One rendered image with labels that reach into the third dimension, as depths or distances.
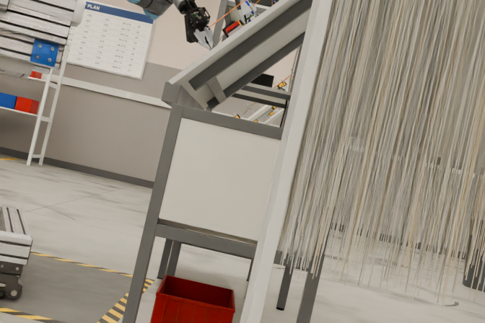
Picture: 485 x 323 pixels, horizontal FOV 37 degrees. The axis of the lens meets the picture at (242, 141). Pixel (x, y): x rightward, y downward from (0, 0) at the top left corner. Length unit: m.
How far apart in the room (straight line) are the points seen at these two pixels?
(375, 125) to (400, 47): 0.20
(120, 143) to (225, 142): 8.03
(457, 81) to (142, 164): 8.71
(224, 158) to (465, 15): 0.93
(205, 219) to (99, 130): 8.11
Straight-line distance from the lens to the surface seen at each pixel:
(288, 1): 2.42
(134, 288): 2.43
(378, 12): 1.81
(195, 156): 2.37
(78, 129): 10.48
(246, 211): 2.36
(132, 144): 10.34
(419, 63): 1.79
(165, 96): 2.39
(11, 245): 2.65
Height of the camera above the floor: 0.66
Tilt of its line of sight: 2 degrees up
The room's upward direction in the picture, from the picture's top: 13 degrees clockwise
